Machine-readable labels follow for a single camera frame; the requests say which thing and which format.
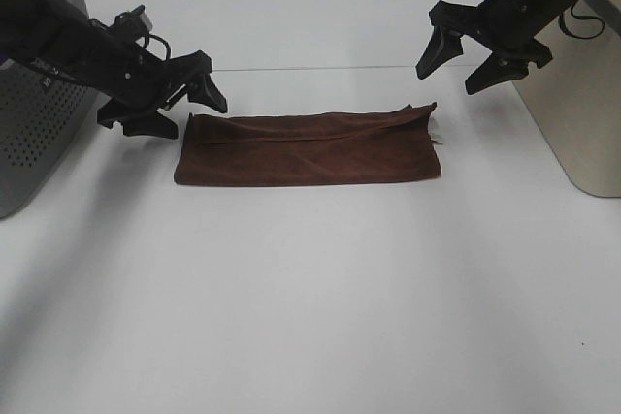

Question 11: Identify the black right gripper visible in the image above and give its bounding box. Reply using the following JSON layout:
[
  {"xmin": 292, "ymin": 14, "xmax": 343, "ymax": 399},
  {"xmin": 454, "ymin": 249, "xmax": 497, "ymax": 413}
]
[{"xmin": 415, "ymin": 0, "xmax": 552, "ymax": 94}]

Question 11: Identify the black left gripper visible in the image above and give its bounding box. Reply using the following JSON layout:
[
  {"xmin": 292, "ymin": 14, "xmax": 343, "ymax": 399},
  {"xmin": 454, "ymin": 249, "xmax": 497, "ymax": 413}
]
[{"xmin": 95, "ymin": 21, "xmax": 228, "ymax": 139}]

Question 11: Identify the brown microfiber towel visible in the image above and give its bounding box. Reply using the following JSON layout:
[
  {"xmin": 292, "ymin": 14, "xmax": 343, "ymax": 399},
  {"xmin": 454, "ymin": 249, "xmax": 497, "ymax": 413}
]
[{"xmin": 174, "ymin": 104, "xmax": 441, "ymax": 187}]

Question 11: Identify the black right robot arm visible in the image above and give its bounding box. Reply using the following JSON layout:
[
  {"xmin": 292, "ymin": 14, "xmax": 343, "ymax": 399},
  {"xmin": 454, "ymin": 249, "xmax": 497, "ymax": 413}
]
[{"xmin": 415, "ymin": 0, "xmax": 578, "ymax": 95}]

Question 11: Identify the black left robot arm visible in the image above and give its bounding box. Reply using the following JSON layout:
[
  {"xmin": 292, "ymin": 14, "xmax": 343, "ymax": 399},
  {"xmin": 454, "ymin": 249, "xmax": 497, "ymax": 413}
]
[{"xmin": 1, "ymin": 0, "xmax": 228, "ymax": 139}]

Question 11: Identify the beige plastic bin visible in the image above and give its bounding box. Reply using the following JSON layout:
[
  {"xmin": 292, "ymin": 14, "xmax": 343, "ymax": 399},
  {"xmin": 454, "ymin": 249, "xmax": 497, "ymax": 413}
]
[{"xmin": 514, "ymin": 0, "xmax": 620, "ymax": 198}]

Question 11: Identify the grey perforated laundry basket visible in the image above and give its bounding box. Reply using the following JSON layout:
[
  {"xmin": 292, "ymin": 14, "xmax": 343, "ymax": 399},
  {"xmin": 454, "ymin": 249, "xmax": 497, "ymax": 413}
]
[{"xmin": 1, "ymin": 0, "xmax": 99, "ymax": 218}]

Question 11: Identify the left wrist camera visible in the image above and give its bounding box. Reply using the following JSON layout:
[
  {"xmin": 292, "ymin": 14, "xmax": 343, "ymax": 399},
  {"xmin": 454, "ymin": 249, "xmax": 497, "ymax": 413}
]
[{"xmin": 111, "ymin": 5, "xmax": 152, "ymax": 43}]

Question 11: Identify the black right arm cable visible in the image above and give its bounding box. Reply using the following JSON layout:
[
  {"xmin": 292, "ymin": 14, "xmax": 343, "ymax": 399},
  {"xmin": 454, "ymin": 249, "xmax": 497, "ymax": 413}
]
[{"xmin": 557, "ymin": 0, "xmax": 605, "ymax": 42}]

